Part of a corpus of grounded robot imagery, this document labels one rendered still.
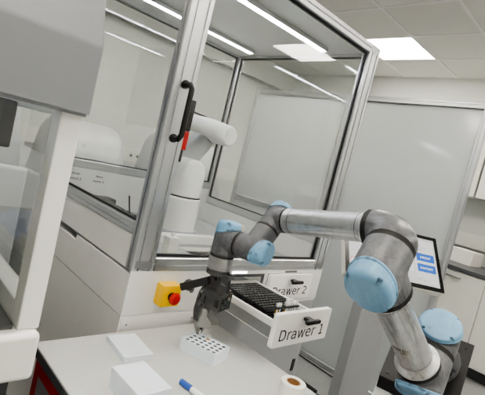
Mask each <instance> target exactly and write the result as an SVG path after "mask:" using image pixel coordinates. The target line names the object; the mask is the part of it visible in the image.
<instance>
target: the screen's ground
mask: <svg viewBox="0 0 485 395"><path fill-rule="evenodd" d="M358 245H362V243H361V242H359V241H349V255H351V256H356V254H357V252H358ZM418 253H421V254H426V255H431V256H433V257H434V263H435V264H433V263H427V262H423V261H419V260H417V258H416V256H415V258H414V270H415V271H412V270H409V271H408V277H409V279H410V282H413V283H416V284H423V285H427V286H430V287H434V288H440V282H439V276H438V271H437V266H436V257H435V252H434V247H433V242H432V241H429V240H426V239H421V238H418ZM417 263H421V264H425V265H429V266H434V267H435V268H436V275H435V274H429V273H426V272H421V271H418V264H417Z"/></svg>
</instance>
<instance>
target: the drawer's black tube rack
mask: <svg viewBox="0 0 485 395"><path fill-rule="evenodd" d="M229 290H231V292H232V293H233V295H234V296H236V297H238V298H239V299H241V300H242V301H244V302H246V303H247V304H249V305H250V306H253V307H254V308H256V309H257V310H259V311H261V312H262V313H264V314H265V315H267V316H269V317H271V318H274V315H273V313H274V310H267V311H265V310H264V309H263V308H262V307H263V306H276V303H282V305H284V303H285V302H286V298H285V297H283V296H281V295H278V294H277V293H275V292H273V291H271V290H269V289H268V288H265V287H263V286H262V285H260V284H258V283H240V284H230V288H229Z"/></svg>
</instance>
